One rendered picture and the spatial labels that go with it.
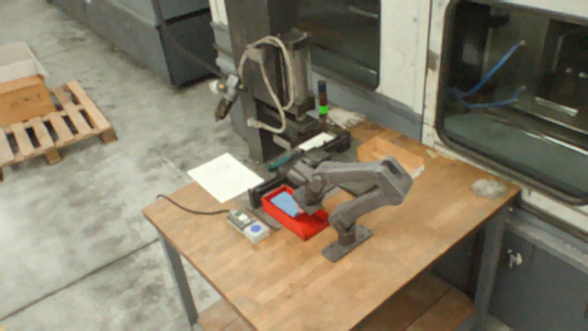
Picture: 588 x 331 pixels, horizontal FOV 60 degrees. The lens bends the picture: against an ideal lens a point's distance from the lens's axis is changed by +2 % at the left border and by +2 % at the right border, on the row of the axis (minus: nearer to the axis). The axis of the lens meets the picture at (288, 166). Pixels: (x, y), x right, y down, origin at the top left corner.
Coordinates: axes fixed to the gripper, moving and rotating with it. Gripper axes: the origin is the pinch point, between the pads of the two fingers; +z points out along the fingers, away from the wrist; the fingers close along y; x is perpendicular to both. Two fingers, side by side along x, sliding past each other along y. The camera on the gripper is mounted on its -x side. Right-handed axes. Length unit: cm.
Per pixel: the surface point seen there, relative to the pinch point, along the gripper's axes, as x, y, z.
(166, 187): -19, 110, 175
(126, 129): -35, 201, 227
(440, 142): -76, -6, 1
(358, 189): -26.9, -4.6, 2.0
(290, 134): -13.7, 26.1, -5.6
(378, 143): -54, 9, 7
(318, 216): -5.6, -4.7, 2.7
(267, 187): 0.6, 17.0, 8.7
